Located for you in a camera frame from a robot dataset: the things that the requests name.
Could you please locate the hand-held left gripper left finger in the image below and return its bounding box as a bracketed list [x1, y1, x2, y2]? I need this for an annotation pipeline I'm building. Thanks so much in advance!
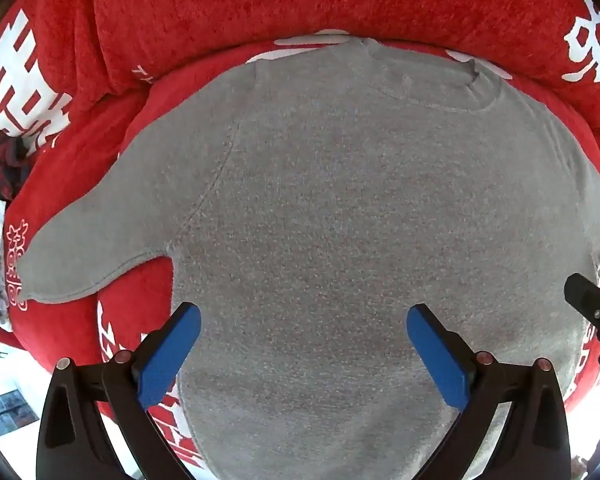
[36, 301, 202, 480]

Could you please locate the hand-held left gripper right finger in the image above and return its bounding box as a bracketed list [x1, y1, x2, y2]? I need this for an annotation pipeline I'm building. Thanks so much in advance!
[406, 303, 573, 480]

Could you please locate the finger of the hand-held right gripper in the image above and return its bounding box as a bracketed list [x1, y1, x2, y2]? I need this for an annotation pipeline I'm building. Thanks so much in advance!
[564, 271, 600, 377]

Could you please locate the grey sweater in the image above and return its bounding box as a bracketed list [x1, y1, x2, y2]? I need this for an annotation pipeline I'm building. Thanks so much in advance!
[17, 40, 600, 480]

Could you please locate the red printed seat cushion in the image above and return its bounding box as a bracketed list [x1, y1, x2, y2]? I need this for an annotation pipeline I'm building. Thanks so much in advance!
[96, 35, 600, 468]
[0, 91, 178, 376]

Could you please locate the dark red patterned cloth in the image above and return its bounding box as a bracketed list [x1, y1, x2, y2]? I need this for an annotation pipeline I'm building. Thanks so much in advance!
[0, 135, 37, 202]

